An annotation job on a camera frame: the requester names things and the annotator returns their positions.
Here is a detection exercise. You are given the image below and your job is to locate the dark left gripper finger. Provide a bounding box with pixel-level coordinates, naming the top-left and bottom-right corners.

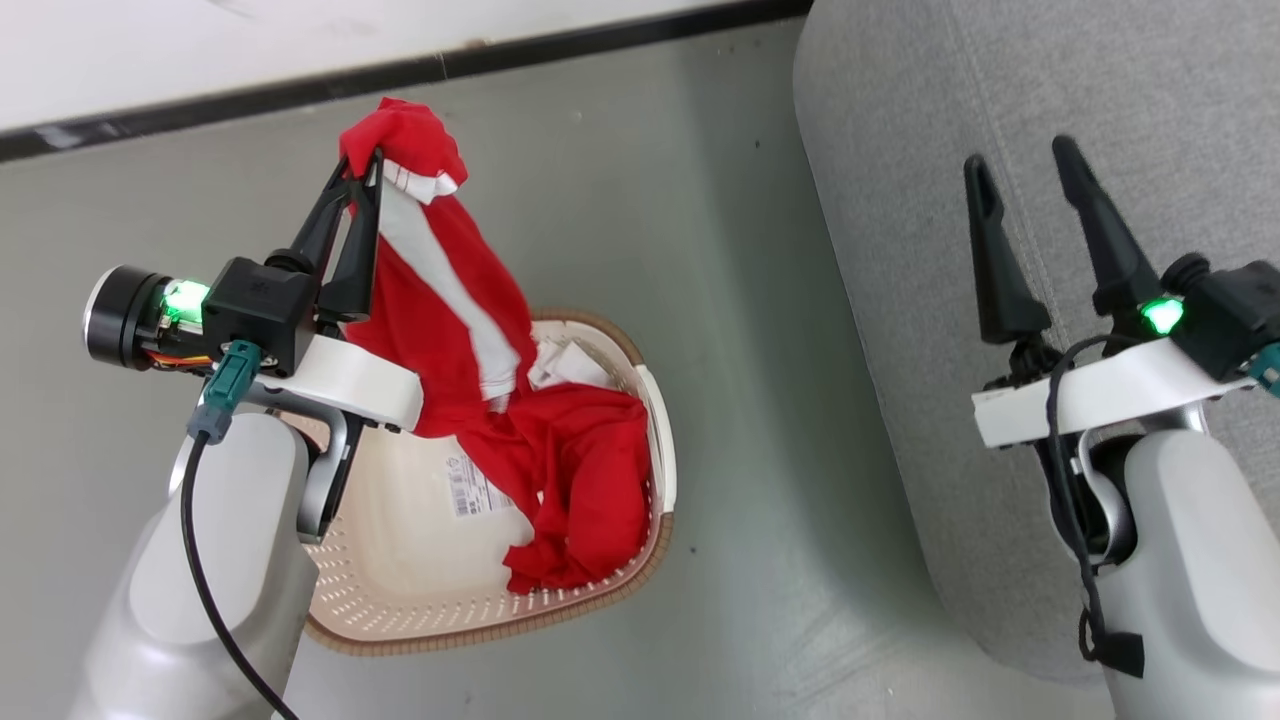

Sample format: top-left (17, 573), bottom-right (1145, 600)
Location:
top-left (264, 158), bottom-right (355, 274)
top-left (317, 149), bottom-right (386, 324)

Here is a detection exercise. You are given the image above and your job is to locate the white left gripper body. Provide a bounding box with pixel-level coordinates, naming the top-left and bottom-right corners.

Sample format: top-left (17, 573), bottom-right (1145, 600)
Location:
top-left (255, 334), bottom-right (426, 433)

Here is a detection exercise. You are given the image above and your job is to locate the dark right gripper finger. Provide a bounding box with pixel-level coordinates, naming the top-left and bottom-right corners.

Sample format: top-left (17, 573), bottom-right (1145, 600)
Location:
top-left (963, 154), bottom-right (1053, 347)
top-left (1051, 136), bottom-right (1164, 317)

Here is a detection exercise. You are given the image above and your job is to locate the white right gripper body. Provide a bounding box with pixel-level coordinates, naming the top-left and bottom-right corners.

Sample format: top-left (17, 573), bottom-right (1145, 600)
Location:
top-left (972, 338), bottom-right (1257, 449)

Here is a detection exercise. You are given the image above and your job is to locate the red white garment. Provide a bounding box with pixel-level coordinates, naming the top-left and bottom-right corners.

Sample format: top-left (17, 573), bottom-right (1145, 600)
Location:
top-left (338, 97), bottom-right (653, 596)

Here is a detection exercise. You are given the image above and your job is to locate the cream perforated laundry basket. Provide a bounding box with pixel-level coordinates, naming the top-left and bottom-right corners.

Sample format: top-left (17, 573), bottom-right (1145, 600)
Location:
top-left (270, 308), bottom-right (679, 658)

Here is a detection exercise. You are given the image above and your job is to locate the grey fabric sofa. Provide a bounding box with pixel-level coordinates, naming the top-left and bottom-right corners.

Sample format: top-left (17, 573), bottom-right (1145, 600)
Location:
top-left (793, 0), bottom-right (1280, 691)

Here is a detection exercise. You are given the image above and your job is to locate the white barcode label sticker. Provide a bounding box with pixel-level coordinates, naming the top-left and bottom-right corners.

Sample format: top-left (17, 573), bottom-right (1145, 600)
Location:
top-left (445, 452), bottom-right (516, 519)

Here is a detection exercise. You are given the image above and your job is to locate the black silver cylinder module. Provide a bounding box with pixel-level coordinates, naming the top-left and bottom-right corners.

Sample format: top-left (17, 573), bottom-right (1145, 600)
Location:
top-left (83, 265), bottom-right (216, 373)

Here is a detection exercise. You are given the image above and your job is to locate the black wall baseboard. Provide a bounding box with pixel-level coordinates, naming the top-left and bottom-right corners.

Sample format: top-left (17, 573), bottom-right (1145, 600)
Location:
top-left (0, 0), bottom-right (813, 164)

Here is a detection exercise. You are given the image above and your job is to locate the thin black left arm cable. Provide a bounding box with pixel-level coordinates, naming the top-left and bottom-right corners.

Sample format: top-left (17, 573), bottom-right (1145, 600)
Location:
top-left (180, 430), bottom-right (301, 720)

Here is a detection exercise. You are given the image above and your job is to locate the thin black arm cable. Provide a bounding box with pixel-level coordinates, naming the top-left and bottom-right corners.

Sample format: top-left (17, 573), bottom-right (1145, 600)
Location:
top-left (180, 430), bottom-right (301, 720)
top-left (1045, 335), bottom-right (1146, 681)

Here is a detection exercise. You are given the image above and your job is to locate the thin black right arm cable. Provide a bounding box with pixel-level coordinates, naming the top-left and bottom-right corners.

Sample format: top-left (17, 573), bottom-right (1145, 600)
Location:
top-left (1045, 335), bottom-right (1146, 681)

